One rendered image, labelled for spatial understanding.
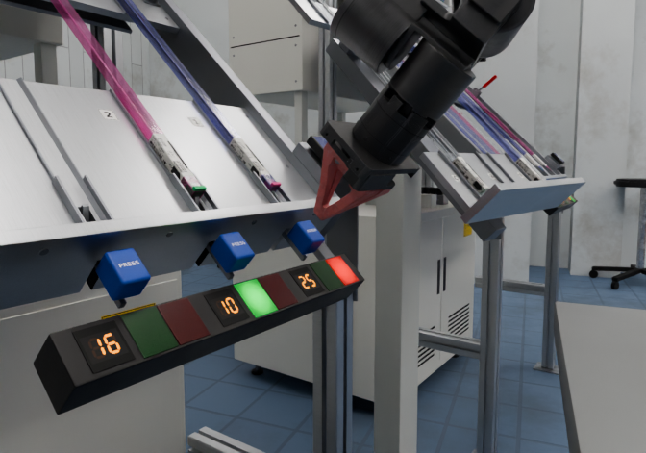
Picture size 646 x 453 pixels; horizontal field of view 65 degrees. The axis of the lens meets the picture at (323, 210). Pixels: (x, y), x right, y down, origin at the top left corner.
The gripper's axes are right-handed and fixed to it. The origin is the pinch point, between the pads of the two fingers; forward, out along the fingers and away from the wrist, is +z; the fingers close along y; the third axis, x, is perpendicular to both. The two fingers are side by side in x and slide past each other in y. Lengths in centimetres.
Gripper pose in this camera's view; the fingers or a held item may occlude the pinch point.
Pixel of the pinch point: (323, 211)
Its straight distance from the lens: 52.9
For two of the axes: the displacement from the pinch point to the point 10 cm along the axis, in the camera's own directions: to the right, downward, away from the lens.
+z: -5.6, 6.8, 4.7
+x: 5.8, 7.3, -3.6
